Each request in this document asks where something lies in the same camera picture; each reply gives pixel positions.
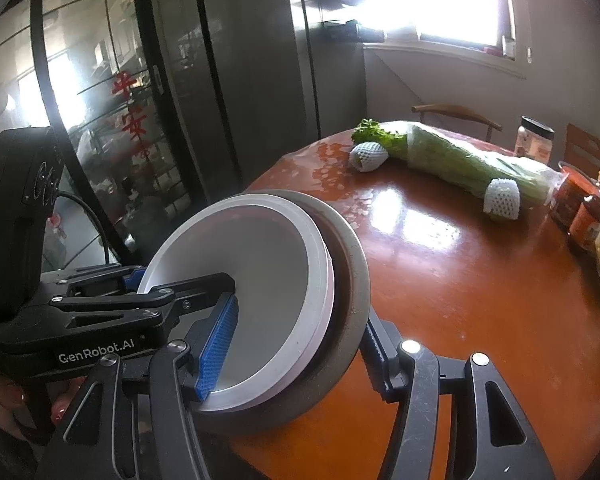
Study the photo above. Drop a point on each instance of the sauce bottle with orange cap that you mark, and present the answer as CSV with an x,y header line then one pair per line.
x,y
587,227

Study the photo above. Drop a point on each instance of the person's left hand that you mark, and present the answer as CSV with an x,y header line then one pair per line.
x,y
5,400

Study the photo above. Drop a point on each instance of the glass sliding door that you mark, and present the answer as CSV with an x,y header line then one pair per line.
x,y
105,110

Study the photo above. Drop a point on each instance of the small pink item on windowsill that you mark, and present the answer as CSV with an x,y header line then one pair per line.
x,y
492,50

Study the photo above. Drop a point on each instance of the white jar with black lid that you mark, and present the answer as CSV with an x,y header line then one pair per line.
x,y
534,142

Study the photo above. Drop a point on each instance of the celery in plastic bag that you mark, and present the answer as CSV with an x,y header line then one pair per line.
x,y
455,160

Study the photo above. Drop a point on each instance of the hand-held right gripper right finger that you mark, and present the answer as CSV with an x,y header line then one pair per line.
x,y
375,360

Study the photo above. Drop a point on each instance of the fruit in white foam net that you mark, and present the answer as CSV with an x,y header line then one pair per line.
x,y
502,200
369,156

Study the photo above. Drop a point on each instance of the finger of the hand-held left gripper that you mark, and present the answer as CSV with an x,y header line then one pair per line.
x,y
132,280
200,292

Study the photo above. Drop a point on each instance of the stainless steel bowl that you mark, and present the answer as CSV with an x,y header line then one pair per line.
x,y
352,280

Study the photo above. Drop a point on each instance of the red instant noodle bowl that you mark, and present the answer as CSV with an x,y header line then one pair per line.
x,y
270,285

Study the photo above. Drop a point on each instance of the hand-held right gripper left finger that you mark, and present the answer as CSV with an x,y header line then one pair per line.
x,y
220,345

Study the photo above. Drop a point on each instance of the wooden chair with curved back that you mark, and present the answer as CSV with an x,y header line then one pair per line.
x,y
455,110

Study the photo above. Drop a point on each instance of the grey refrigerator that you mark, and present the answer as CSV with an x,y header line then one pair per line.
x,y
250,85

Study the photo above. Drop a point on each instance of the window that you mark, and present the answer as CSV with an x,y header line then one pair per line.
x,y
440,0

